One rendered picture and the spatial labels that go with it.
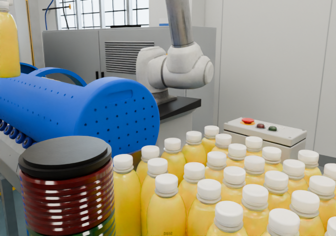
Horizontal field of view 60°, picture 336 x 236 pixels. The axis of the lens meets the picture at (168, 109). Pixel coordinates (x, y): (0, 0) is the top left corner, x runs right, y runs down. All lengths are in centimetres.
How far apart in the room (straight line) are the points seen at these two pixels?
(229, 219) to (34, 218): 28
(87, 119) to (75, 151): 53
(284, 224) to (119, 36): 265
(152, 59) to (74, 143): 119
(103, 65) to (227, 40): 151
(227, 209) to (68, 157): 28
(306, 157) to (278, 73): 281
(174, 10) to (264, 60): 232
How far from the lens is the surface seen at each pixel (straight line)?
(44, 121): 89
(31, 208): 22
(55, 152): 22
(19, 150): 127
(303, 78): 339
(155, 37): 262
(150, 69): 140
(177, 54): 129
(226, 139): 72
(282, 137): 78
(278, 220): 43
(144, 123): 85
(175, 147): 68
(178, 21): 128
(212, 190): 48
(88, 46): 330
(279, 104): 349
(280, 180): 54
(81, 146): 22
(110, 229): 23
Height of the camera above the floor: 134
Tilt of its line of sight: 14 degrees down
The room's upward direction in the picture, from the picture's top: straight up
